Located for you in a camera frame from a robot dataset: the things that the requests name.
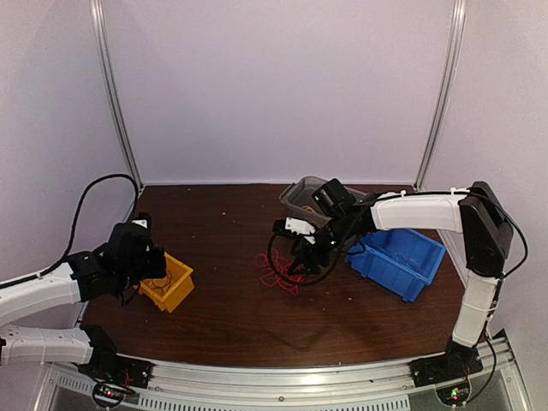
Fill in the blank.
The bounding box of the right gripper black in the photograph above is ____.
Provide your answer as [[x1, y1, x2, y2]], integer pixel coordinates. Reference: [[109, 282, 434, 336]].
[[289, 213, 353, 275]]

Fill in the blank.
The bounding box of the blue cable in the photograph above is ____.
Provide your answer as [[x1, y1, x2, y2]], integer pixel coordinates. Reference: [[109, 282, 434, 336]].
[[387, 252, 419, 269]]

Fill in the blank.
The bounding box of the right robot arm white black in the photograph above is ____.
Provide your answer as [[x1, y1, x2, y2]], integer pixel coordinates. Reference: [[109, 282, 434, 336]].
[[280, 179, 515, 378]]

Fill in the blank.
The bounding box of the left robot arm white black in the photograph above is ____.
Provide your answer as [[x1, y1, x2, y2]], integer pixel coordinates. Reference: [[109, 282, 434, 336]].
[[1, 216, 166, 380]]

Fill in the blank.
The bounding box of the yellow plastic bin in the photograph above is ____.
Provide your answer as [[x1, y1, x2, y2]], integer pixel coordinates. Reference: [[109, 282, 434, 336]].
[[138, 253, 194, 313]]

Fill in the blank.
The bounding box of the clear grey plastic container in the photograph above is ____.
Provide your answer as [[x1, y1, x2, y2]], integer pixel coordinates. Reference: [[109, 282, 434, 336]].
[[279, 176, 366, 221]]

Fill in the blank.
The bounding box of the blue plastic bin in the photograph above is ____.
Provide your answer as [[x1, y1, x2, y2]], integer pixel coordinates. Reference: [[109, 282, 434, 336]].
[[345, 229, 446, 302]]

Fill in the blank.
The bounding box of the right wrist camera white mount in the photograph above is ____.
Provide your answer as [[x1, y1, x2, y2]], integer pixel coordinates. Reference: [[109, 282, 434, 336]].
[[272, 217, 316, 244]]

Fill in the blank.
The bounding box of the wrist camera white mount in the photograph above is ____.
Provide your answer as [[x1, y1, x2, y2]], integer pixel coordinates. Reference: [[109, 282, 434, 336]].
[[272, 217, 316, 244], [130, 212, 152, 231]]

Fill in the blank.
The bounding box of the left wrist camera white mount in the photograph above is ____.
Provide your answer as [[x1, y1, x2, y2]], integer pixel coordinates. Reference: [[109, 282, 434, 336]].
[[130, 212, 152, 231]]

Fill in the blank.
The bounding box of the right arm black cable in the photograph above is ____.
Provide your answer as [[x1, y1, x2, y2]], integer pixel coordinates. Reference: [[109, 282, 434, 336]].
[[266, 226, 369, 288]]

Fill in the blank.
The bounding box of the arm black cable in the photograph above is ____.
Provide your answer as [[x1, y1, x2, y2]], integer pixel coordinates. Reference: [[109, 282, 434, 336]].
[[266, 226, 369, 288], [0, 173, 142, 286]]

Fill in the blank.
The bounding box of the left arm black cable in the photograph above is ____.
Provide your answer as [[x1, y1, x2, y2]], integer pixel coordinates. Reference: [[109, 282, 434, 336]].
[[0, 173, 142, 286]]

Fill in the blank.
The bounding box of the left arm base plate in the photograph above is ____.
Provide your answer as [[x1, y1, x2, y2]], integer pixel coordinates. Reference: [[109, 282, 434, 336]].
[[78, 351, 152, 389]]

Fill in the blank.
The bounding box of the aluminium front rail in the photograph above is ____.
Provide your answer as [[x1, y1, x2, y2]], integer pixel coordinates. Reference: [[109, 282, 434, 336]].
[[31, 337, 533, 410]]

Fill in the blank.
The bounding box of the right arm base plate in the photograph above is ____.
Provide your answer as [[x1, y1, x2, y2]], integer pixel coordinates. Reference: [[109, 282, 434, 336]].
[[409, 353, 483, 387]]

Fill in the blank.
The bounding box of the left aluminium corner post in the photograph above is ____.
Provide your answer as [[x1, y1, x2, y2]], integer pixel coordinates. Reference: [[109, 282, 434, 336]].
[[89, 0, 144, 190]]

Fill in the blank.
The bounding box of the aluminium corner post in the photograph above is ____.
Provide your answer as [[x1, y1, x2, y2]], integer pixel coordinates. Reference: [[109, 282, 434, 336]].
[[89, 0, 144, 190], [414, 0, 467, 190]]

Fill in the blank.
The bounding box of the right aluminium corner post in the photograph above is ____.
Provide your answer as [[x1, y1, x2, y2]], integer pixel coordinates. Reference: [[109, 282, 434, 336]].
[[414, 0, 467, 190]]

